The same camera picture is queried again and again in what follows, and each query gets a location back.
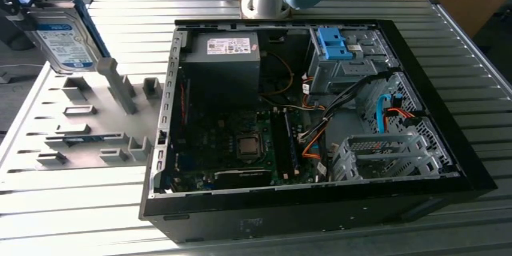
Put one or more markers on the hard disk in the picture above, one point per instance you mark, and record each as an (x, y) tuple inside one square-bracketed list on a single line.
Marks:
[(65, 43)]

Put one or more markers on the metal disk bay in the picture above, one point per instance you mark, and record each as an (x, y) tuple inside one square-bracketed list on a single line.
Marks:
[(389, 156)]

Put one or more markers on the black mesh wastebasket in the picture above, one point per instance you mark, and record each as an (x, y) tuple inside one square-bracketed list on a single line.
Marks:
[(18, 41)]

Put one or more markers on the grey parts rack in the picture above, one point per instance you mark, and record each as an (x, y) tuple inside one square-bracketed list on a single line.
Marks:
[(101, 124)]

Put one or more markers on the RAM stick on rack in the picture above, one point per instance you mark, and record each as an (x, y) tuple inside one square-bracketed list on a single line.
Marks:
[(85, 139)]

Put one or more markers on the grey power supply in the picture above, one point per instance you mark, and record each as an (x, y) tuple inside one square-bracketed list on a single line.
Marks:
[(225, 70)]

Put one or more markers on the green motherboard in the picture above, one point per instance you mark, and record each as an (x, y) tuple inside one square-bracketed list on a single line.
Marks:
[(217, 166)]

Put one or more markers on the CPU socket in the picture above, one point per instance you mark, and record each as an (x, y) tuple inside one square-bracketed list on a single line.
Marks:
[(237, 154)]

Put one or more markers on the CPU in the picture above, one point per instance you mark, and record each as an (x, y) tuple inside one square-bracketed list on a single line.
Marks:
[(249, 145)]

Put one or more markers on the blue plastic drive latch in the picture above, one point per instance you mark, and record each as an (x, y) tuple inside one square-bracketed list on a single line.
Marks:
[(333, 43)]

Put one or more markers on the black RAM slot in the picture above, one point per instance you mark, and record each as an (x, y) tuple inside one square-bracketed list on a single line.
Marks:
[(278, 145)]

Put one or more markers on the black graphics card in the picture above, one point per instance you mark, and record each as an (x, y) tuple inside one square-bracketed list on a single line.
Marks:
[(245, 179)]

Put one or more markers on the metal optical drive cage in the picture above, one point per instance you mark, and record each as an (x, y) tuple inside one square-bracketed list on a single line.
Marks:
[(353, 73)]

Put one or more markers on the black PC case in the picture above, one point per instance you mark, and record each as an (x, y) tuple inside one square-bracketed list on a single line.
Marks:
[(281, 217)]

